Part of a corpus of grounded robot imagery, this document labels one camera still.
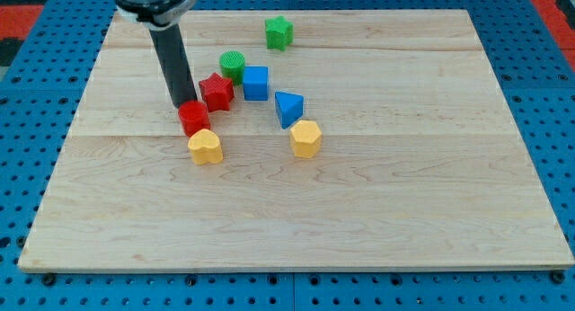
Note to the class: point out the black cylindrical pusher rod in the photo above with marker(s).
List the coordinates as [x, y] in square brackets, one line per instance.
[172, 56]

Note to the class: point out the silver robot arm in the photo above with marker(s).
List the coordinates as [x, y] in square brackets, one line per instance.
[161, 18]

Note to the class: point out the light wooden board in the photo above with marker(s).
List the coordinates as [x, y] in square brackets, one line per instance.
[421, 168]

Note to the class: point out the blue triangle block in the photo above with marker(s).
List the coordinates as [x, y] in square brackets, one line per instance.
[289, 108]

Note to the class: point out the red star block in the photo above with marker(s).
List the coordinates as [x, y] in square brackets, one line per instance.
[217, 92]

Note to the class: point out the green star block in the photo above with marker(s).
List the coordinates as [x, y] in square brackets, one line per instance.
[279, 33]

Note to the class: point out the red cylinder block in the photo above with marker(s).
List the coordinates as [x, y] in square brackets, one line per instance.
[194, 117]

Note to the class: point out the green cylinder block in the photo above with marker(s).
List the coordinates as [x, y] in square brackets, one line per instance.
[232, 65]

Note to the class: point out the yellow heart block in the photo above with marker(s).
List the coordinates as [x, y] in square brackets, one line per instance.
[205, 147]

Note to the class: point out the yellow hexagon block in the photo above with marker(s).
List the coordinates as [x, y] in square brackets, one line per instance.
[305, 138]

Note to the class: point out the blue cube block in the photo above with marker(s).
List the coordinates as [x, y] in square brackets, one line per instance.
[256, 83]

